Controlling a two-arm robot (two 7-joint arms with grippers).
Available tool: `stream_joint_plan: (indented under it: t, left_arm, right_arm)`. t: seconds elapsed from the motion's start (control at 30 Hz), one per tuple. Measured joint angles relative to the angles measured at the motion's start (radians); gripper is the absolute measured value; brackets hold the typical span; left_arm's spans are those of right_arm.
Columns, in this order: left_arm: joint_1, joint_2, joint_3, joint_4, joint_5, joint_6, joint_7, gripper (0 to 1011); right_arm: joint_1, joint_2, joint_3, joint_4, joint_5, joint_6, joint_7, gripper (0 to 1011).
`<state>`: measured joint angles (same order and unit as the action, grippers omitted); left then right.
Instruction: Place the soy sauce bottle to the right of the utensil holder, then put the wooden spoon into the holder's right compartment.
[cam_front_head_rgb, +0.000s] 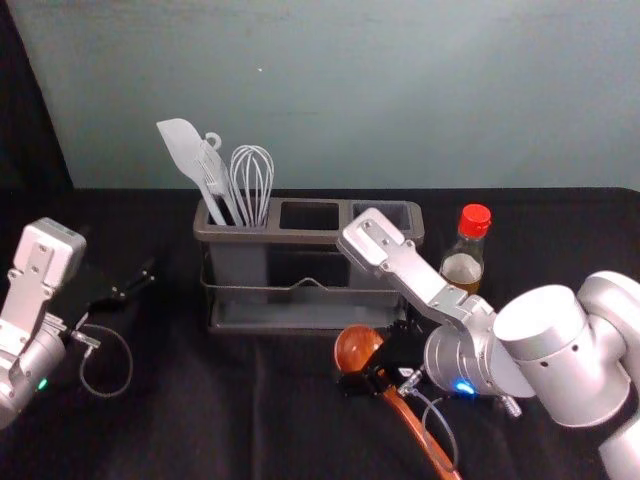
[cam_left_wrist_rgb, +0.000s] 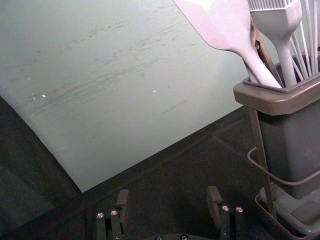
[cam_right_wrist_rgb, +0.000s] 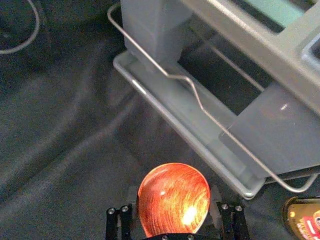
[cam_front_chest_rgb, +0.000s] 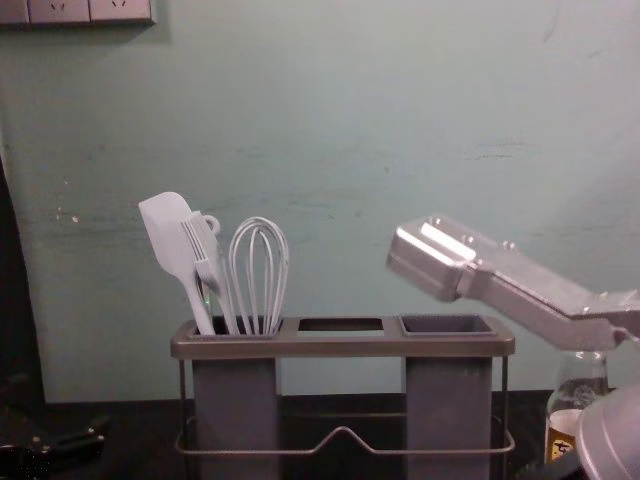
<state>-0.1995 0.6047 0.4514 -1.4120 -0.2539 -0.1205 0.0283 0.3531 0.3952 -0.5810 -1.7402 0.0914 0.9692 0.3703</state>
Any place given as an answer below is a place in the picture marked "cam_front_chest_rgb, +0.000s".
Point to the clear glass bottle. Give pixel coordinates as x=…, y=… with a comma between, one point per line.
x=575, y=395

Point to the white silicone spatula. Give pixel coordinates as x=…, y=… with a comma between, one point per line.
x=167, y=235

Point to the black table cloth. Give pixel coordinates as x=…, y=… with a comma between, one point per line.
x=345, y=445

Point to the grey wall socket panel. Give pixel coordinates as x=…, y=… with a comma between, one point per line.
x=122, y=10
x=59, y=10

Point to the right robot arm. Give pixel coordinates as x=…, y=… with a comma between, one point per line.
x=525, y=290

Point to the steel bar utensil rack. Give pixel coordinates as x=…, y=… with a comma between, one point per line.
x=340, y=341

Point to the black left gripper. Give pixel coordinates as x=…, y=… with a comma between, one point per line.
x=22, y=457

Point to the white slotted turner with loop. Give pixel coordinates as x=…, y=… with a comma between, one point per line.
x=210, y=250

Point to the grey plastic utensil bin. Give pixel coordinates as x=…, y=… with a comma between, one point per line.
x=235, y=400
x=447, y=400

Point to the white silicone whisk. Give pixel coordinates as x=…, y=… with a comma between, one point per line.
x=240, y=250

